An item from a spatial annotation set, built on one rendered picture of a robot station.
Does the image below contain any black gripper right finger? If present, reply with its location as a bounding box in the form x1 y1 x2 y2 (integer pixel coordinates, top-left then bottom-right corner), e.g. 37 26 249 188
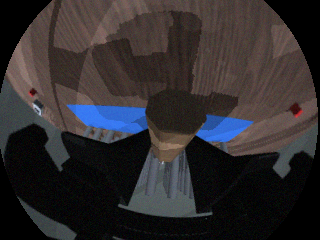
184 136 280 215

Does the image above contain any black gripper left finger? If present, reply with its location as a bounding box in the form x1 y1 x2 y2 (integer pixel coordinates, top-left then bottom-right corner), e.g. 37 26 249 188
61 128 152 207

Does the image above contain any blue flat strip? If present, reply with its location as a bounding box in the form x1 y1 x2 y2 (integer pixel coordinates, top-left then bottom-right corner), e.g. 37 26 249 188
67 104 255 143

